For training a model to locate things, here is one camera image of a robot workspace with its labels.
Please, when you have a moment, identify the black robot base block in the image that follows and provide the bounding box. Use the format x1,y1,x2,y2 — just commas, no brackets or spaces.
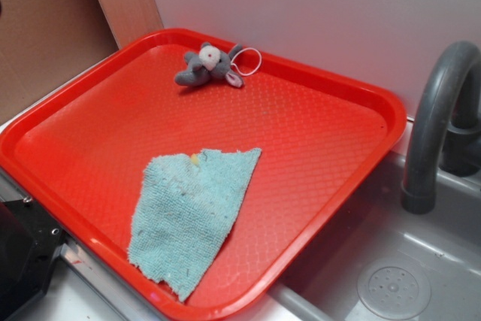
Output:
1,199,65,320

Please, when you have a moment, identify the light blue terry cloth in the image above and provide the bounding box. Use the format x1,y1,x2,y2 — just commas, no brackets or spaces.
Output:
128,148,262,301

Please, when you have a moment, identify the grey plush mouse toy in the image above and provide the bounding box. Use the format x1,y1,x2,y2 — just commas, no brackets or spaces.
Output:
174,42,262,88

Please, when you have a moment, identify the grey plastic sink basin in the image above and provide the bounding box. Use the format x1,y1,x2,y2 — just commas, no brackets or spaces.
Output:
269,153,480,320

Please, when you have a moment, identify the grey curved faucet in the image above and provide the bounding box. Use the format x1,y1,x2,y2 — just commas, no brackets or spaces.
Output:
401,41,480,214

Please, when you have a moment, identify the brown cardboard panel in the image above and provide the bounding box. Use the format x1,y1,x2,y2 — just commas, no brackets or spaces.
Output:
1,0,118,123

